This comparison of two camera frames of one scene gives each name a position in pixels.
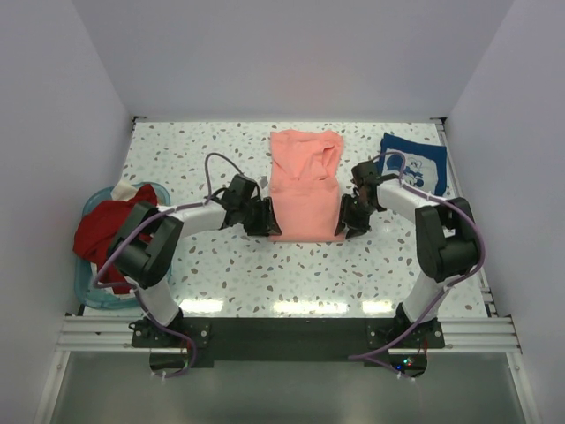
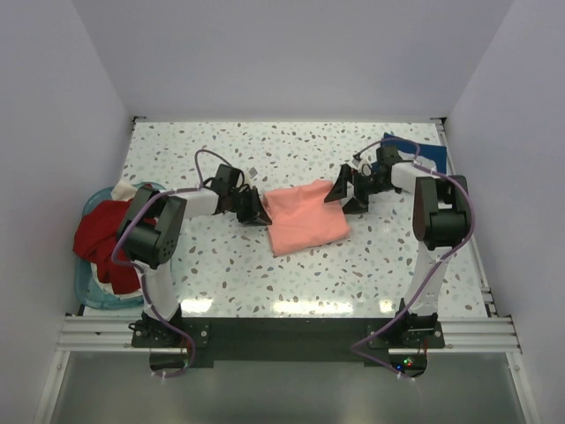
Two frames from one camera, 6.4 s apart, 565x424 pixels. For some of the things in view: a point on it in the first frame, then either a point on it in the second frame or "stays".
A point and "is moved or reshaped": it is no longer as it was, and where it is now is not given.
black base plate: [178, 346] stays
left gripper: [267, 223] to [256, 215]
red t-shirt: [101, 222] stays
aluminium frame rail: [462, 335] stays
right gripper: [357, 227] to [339, 191]
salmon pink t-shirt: [304, 185] is moved or reshaped
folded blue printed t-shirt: [425, 165] stays
